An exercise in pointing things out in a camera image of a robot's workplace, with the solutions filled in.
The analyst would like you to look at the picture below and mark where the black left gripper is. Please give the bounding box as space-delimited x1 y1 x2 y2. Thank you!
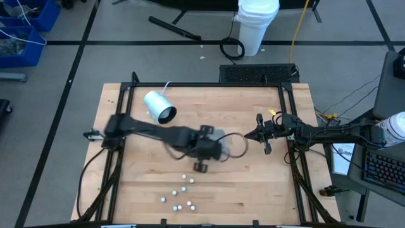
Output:
189 125 222 173

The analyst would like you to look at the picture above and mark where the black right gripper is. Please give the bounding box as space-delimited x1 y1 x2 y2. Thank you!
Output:
243 113 285 155

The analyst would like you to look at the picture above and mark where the light grey plastic bin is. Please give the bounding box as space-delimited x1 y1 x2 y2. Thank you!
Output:
189 128 229 159

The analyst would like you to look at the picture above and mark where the black perforated computer case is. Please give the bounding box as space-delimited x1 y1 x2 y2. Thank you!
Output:
218 63 301 85

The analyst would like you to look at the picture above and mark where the white cylindrical spot lamp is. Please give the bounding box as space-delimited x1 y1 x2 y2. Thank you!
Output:
143 90 178 125

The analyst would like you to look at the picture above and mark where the white printed paper sheet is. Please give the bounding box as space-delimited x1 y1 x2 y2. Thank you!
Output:
331 142 356 177

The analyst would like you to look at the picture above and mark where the black floor tool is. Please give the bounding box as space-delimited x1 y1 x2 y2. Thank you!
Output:
318 186 351 198

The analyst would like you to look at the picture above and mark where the white plastic bucket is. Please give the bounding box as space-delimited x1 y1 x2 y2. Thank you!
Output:
234 0 281 57

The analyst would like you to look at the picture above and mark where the grey desk surface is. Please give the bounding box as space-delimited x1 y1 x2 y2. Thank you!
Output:
346 116 405 208
372 50 405 120

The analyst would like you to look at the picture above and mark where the black rod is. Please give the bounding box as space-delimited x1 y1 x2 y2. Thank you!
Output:
148 15 203 41

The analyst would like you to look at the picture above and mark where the black computer keyboard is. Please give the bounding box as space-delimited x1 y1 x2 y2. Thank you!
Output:
361 148 405 194

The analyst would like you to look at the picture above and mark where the white blue wipes canister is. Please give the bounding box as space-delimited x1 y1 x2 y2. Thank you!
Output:
378 111 405 148

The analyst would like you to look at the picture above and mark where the black desk device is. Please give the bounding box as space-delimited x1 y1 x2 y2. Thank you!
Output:
393 47 405 80

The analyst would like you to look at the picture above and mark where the blue storage bin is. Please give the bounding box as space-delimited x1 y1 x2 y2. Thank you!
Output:
0 25 45 69
0 0 61 32

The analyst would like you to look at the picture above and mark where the black caster base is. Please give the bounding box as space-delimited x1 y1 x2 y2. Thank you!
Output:
0 99 13 125

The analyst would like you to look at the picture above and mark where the grey metal bar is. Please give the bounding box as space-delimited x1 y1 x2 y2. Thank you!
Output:
0 72 28 83

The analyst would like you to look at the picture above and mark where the black left gripper cable loop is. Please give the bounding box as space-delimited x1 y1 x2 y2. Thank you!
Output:
218 132 250 160

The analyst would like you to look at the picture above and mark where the white lamp cable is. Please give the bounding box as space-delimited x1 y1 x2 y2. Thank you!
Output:
160 80 173 96

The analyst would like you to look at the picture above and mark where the black coiled cable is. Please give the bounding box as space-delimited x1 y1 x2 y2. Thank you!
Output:
220 11 246 66

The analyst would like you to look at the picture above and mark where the yellow hanging cable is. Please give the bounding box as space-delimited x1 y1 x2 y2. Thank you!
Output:
288 0 311 63

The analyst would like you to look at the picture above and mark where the black left arm base cable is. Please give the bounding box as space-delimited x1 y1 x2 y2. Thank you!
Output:
77 147 108 220

